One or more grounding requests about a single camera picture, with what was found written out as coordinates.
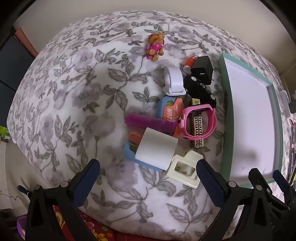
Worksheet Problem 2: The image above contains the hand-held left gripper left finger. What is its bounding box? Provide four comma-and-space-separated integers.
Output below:
25, 159, 101, 241

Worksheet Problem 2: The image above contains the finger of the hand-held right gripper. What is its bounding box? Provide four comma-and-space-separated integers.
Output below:
273, 170, 296, 204
248, 168, 289, 210

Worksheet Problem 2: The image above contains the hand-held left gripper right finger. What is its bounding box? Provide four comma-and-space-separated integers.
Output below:
196, 159, 263, 241

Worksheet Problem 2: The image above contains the cream plastic holder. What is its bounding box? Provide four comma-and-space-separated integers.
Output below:
169, 149, 204, 189

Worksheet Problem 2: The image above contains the blue orange plastic box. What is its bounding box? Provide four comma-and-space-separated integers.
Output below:
123, 132, 162, 171

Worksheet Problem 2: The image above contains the teal framed white tray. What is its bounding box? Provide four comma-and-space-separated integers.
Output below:
218, 52, 284, 189

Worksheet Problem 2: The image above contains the pink watch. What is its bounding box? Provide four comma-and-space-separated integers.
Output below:
176, 104, 217, 139

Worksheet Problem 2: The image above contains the purple lighter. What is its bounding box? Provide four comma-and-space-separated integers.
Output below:
125, 113, 177, 136

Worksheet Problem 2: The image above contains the black charger cube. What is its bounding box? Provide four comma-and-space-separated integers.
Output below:
190, 56, 213, 85

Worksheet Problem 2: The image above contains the orange glue bottle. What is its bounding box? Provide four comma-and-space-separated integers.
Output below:
184, 55, 200, 73

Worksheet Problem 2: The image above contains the pink brown dog toy figure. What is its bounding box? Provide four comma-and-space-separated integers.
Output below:
145, 32, 165, 62

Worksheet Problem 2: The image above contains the red floral cloth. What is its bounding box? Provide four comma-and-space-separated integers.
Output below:
53, 205, 144, 241

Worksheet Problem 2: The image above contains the white power strip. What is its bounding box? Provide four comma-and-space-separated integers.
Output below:
279, 90, 293, 118

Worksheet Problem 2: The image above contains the grey floral blanket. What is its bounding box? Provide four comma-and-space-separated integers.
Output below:
7, 10, 292, 241

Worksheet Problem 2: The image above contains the purple printed cloth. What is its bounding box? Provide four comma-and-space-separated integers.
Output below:
16, 215, 27, 240

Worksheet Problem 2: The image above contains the blue orange printed card holder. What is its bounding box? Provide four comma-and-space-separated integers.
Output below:
156, 96, 185, 139

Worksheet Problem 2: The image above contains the black toy car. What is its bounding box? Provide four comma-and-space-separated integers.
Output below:
183, 75, 217, 108

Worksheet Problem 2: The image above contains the green packet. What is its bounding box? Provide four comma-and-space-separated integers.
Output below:
0, 126, 11, 142

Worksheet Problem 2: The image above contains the dark cabinet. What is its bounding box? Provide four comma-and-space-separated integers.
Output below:
0, 27, 38, 93

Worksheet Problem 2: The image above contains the black handle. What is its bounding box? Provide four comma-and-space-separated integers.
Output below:
17, 184, 33, 196

